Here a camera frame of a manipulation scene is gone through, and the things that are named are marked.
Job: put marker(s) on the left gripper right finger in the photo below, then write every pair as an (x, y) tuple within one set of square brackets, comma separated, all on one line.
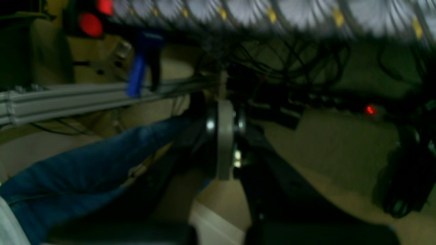
[(285, 209)]

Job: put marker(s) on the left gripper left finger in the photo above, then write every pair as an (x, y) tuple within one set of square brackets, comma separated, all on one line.
[(155, 209)]

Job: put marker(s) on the person's leg in jeans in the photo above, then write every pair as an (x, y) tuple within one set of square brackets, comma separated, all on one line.
[(77, 182)]

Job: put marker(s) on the black power strip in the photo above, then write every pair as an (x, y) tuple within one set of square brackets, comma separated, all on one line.
[(352, 103)]

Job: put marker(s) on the fan-patterned tablecloth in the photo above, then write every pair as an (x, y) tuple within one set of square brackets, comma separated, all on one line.
[(407, 21)]

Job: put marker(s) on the blue handled clamp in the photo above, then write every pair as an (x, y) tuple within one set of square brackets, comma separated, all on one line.
[(147, 49)]

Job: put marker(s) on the grey aluminium frame rail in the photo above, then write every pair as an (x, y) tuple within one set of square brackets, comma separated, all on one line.
[(19, 107)]

